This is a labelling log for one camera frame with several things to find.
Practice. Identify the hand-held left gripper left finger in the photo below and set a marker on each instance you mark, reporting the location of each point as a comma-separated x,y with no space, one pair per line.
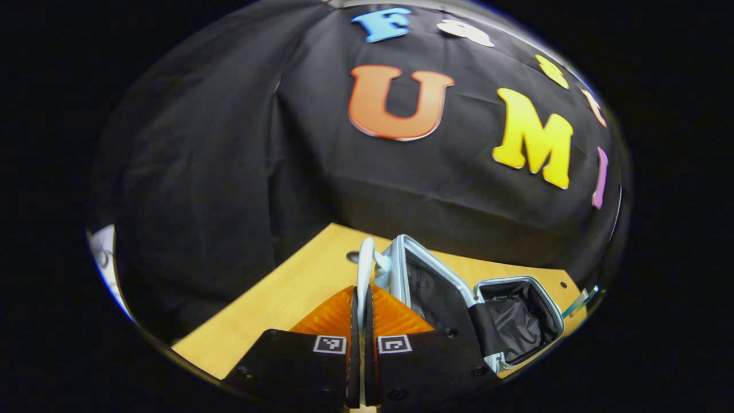
298,373

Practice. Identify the clear blue skin care sachet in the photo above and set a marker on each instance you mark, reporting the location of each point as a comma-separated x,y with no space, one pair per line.
580,301

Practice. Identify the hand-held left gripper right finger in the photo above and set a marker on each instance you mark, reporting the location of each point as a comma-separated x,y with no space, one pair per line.
424,367

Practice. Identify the light blue suitcase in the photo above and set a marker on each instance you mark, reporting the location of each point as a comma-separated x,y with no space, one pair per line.
516,321

